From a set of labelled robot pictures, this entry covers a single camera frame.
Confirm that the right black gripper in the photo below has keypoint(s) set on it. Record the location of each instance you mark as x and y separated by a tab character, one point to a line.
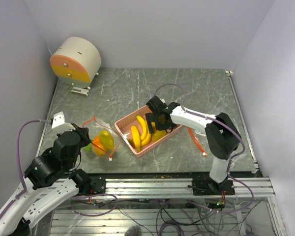
151	117

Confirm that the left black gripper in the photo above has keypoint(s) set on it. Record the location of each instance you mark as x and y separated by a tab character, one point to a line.
83	132

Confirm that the green round toy fruit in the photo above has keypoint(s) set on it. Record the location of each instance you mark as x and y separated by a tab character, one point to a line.
88	148

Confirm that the orange toy fruit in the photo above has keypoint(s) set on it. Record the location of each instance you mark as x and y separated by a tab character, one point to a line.
97	144

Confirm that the pink plastic basket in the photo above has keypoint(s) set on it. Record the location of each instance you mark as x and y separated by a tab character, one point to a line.
123	126

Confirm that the clear zip bag red zipper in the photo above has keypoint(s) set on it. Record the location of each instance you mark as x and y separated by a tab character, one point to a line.
95	126

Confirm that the yellow starfruit slice toy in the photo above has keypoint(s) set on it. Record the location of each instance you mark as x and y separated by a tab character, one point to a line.
106	139

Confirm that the yellow toy mango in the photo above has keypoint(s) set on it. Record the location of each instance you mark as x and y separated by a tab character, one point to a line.
99	151

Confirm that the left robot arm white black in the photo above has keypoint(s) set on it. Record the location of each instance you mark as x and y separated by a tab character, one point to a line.
50	180

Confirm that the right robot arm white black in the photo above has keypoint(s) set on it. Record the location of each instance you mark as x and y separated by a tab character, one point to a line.
219	171

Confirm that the yellow toy banana bunch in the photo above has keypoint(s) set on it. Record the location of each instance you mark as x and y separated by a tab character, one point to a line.
140	139

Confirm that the white metal latch piece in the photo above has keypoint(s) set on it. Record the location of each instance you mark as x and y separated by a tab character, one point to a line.
80	91

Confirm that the round cream drawer box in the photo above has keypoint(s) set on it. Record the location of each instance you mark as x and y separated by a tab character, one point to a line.
76	62

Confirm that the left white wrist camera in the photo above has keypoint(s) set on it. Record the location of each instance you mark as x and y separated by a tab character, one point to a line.
59	124

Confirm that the aluminium mounting rail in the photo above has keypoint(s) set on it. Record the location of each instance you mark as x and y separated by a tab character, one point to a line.
180	188

